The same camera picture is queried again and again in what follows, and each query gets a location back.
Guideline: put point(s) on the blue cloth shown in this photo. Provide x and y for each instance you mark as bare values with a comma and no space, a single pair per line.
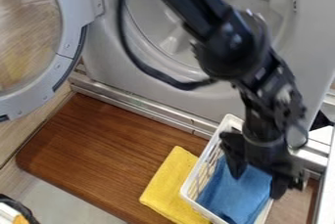
235,198

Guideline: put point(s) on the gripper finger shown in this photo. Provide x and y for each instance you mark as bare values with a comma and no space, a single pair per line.
233,156
280,185

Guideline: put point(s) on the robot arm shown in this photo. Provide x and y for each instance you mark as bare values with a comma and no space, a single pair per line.
213,12

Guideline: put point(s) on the yellow cloth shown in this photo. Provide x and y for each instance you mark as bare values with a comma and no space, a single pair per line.
168,190

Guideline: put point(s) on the white basket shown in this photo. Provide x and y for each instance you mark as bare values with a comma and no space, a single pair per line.
198,172

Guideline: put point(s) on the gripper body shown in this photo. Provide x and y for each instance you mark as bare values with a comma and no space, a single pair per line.
270,126

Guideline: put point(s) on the white washing machine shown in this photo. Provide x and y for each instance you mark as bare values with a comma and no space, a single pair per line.
109,58

